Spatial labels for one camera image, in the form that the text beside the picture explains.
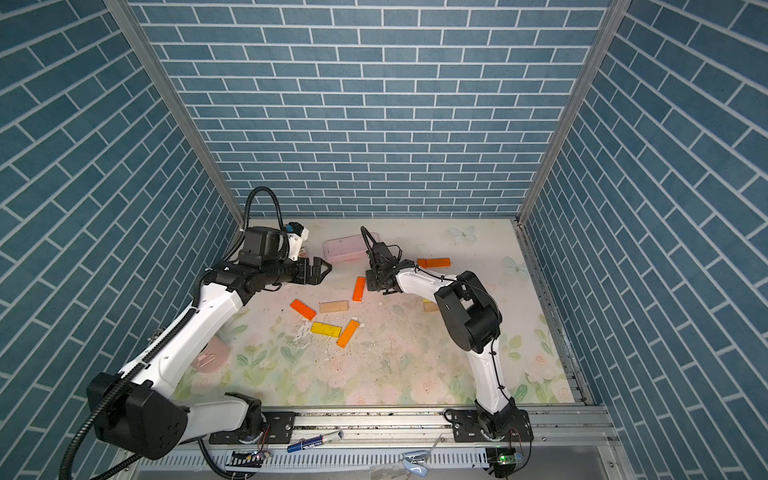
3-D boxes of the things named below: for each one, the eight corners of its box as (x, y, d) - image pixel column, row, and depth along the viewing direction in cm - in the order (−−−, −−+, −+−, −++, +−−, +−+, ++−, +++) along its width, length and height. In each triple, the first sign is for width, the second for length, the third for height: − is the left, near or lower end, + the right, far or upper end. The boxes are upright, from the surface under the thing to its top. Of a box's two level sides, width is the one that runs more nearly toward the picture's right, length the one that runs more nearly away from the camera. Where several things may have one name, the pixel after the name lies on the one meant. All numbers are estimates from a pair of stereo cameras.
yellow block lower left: (310, 332, 92) (309, 329, 91) (313, 324, 94) (312, 321, 92) (339, 337, 91) (338, 335, 90) (342, 329, 93) (341, 326, 91)
